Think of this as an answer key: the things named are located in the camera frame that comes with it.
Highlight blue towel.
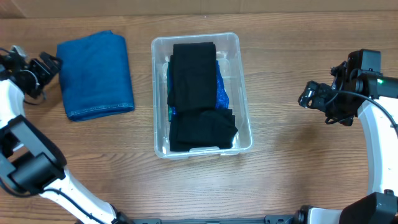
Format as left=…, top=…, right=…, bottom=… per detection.
left=56, top=30, right=135, bottom=121

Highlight blue sequin garment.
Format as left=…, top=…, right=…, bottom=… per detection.
left=166, top=61, right=229, bottom=122

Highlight black garment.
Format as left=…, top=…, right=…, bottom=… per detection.
left=170, top=115, right=238, bottom=152
left=177, top=109, right=238, bottom=147

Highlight black cloth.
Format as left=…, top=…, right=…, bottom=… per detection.
left=168, top=42, right=217, bottom=114

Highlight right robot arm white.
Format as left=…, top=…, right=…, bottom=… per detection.
left=290, top=49, right=397, bottom=224

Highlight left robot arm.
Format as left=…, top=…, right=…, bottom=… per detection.
left=1, top=45, right=132, bottom=224

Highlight clear plastic container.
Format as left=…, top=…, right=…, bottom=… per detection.
left=151, top=32, right=253, bottom=159

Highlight cardboard backdrop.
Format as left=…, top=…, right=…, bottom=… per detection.
left=1, top=0, right=397, bottom=19

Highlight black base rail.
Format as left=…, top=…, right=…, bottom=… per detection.
left=132, top=215, right=294, bottom=224

